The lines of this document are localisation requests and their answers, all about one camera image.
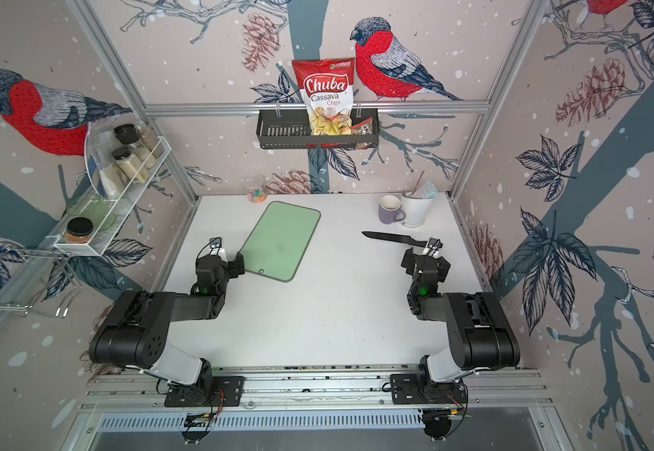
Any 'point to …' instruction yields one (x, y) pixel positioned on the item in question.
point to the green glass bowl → (91, 206)
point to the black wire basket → (289, 129)
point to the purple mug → (388, 209)
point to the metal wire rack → (12, 278)
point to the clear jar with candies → (256, 189)
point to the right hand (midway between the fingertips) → (425, 249)
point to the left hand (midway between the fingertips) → (228, 247)
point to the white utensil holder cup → (415, 209)
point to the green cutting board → (276, 244)
